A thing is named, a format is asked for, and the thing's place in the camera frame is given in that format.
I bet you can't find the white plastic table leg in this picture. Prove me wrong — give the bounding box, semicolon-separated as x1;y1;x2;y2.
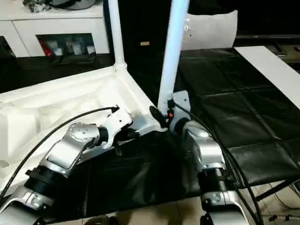
107;0;129;74
157;0;188;113

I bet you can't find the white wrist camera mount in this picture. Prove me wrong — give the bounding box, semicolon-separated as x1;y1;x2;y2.
167;90;192;136
102;107;134;150

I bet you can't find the white plastic table top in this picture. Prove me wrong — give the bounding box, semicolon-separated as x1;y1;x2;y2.
0;64;170;195

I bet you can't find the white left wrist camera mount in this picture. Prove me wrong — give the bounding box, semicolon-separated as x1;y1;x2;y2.
102;107;134;150

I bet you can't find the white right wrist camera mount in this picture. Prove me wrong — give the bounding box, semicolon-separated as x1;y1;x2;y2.
167;90;192;136

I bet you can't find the small red item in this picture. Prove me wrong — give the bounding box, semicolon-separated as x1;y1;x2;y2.
38;39;49;56

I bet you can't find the grey pillow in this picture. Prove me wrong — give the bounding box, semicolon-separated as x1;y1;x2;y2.
181;9;239;52

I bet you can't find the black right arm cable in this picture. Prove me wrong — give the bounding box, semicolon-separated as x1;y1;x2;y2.
174;102;263;225

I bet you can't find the white cabinet with glass doors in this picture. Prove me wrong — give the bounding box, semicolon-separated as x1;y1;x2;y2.
0;0;111;59

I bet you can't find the dark round object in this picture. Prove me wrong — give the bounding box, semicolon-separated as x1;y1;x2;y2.
45;0;95;10

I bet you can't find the white flat board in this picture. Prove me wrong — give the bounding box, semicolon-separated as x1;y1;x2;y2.
233;45;300;106

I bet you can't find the black padded mat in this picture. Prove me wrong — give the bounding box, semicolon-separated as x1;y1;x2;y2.
0;48;300;222

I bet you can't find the black bar with red light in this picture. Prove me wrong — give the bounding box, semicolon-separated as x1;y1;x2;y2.
235;34;300;40

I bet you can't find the black stand leg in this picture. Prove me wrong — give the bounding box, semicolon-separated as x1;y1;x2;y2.
255;177;292;203

